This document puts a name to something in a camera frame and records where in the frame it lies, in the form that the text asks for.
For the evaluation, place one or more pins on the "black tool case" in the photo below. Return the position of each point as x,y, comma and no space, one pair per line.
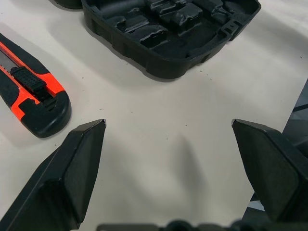
168,67

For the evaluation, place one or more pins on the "orange black utility knife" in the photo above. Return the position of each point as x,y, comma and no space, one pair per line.
31,79

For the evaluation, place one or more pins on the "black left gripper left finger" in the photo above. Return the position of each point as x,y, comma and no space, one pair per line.
60,183

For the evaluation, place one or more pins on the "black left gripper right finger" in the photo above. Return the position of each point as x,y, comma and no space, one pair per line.
276,173

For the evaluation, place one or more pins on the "black electrical tape roll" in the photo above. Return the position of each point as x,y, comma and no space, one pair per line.
68,3

